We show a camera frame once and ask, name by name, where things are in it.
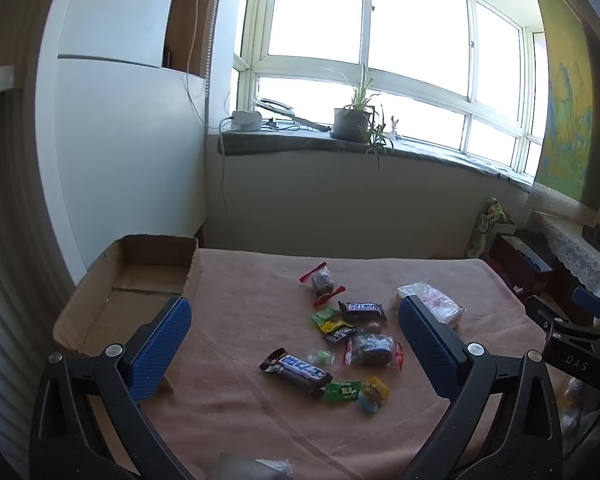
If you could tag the potted green plant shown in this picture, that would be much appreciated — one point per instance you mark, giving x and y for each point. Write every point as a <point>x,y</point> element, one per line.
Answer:
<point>350,122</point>

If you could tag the white ribbed panel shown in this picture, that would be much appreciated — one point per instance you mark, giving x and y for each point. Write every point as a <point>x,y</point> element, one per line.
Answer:
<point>10,260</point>

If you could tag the clear plastic wrapper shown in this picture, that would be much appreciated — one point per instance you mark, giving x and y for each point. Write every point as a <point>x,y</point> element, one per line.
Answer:
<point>240,467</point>

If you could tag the pink blanket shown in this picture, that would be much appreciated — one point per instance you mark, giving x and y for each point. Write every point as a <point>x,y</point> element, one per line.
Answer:
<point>260,270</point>

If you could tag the dark red box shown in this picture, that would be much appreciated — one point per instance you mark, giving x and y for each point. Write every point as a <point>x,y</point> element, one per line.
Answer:
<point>517,260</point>

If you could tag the yellow lid jelly cup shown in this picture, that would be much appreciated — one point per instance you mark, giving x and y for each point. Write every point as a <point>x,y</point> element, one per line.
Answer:
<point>374,392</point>

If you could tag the white packet with red print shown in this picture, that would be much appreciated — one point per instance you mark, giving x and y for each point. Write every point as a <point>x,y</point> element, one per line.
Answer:
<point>435,300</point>

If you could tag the white cabinet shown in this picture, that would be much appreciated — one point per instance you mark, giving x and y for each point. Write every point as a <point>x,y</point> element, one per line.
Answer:
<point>130,135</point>

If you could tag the small animal figurine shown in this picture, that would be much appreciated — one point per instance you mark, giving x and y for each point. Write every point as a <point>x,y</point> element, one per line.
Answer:
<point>392,129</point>

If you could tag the dark candy in red wrapper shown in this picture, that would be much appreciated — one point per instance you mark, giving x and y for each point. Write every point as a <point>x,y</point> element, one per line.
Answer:
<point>322,284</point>

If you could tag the yellow black candy packet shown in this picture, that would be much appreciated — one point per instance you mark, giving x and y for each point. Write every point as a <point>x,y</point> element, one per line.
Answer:
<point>340,332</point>

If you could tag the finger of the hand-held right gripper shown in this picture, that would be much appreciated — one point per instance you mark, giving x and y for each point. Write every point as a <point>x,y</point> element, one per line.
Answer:
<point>587,300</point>
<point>555,322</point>

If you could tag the brown cardboard box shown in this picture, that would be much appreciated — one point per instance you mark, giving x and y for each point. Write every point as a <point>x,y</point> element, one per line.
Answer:
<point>145,265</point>

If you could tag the white power adapter box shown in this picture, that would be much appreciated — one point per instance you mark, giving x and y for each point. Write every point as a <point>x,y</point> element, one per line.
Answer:
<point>245,120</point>

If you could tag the long dark chocolate bar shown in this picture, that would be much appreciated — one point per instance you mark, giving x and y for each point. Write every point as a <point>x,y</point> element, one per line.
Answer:
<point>297,374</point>

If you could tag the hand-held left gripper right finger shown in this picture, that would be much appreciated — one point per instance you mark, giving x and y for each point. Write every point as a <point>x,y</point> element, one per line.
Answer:
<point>430,350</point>

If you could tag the dark carved ornament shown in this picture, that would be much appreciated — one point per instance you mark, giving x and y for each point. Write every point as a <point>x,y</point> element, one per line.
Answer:
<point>595,236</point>

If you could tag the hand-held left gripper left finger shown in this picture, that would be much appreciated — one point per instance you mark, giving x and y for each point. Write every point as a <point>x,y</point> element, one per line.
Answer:
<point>160,347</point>

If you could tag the white lace cloth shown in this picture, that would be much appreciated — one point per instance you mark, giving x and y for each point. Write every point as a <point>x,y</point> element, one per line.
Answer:
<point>575,250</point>

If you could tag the white framed window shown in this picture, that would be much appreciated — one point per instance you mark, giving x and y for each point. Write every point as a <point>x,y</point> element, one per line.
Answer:
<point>320,10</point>

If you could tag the green foil packet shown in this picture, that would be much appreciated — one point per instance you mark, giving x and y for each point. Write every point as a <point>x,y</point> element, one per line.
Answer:
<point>344,392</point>

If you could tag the dark cake packet red edges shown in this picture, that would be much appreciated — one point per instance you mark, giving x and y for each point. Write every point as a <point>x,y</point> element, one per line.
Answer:
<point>372,351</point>

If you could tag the grey stone windowsill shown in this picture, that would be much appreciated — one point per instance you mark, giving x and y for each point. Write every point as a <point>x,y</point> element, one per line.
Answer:
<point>290,142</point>

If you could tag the brown chocolate bar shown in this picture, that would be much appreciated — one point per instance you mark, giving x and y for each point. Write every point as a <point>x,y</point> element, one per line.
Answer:
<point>362,309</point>

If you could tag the clear pale green candy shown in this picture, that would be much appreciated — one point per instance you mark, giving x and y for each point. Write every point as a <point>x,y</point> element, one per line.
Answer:
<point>322,357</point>

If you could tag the small green candy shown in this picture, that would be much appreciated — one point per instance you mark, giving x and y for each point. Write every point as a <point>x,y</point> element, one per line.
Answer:
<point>323,316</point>

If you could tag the green yellow wall poster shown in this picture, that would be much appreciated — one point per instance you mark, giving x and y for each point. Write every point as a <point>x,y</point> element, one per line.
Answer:
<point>570,110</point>

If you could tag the green snack bag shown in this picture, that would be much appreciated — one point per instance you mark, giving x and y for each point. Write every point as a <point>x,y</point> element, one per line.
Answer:
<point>487,225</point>

